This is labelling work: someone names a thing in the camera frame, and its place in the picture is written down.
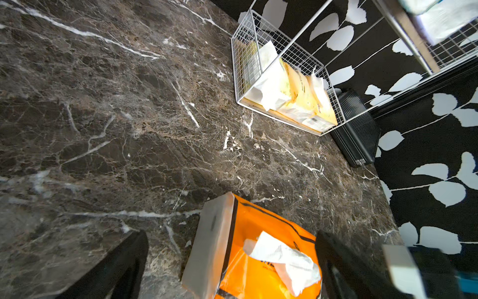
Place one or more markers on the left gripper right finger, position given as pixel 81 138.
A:
pixel 346 276

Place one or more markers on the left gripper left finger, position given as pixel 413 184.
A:
pixel 119 274

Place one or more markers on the purple white tissue pack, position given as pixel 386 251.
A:
pixel 435 21

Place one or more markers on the left yellow tissue pack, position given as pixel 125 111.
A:
pixel 266 79

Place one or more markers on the black ribbed box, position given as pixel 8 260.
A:
pixel 358 137

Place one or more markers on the white wire shelf rack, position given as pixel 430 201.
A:
pixel 294 59

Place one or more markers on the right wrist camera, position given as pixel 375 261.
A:
pixel 426 273

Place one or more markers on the orange tissue box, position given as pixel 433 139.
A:
pixel 243 251

